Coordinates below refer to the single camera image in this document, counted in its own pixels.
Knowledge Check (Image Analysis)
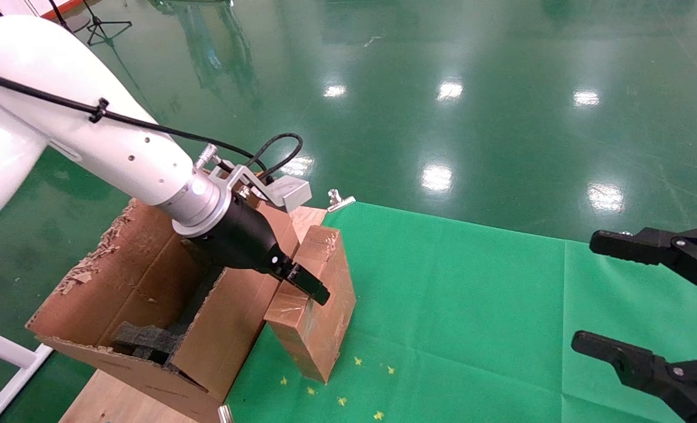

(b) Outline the black round-base stand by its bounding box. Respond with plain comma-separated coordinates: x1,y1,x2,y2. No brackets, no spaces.
48,0,92,34

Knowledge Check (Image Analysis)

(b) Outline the black tripod stand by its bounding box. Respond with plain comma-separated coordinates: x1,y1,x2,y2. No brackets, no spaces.
81,0,133,47

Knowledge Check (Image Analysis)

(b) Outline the green tablecloth with star marks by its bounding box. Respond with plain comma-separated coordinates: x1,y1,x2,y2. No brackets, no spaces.
225,202,697,423

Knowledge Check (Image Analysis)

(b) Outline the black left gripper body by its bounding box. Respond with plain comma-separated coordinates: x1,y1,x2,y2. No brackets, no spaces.
190,196,294,278

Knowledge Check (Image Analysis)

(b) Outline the small brown taped cardboard box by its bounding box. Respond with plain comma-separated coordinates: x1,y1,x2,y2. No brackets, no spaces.
262,226,358,385

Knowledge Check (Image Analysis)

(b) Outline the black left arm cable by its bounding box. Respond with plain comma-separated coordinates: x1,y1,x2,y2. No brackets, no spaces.
0,69,304,178

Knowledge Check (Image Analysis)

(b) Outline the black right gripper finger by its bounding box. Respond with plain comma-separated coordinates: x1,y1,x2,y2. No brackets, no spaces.
589,226,697,301
571,330,697,423

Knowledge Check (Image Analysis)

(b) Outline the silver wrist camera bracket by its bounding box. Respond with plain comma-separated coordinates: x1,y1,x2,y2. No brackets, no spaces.
194,144,313,214

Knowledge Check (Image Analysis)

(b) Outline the white metal floor frame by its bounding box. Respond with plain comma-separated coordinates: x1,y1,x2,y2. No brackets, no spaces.
0,321,53,423

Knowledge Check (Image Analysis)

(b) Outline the black foam block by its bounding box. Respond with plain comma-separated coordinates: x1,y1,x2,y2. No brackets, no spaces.
111,320,186,360

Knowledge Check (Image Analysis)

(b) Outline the large open cardboard carton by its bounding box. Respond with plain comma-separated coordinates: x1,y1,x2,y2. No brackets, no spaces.
26,197,329,423

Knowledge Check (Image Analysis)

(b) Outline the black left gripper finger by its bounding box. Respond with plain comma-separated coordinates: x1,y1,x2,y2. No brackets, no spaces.
282,261,332,307

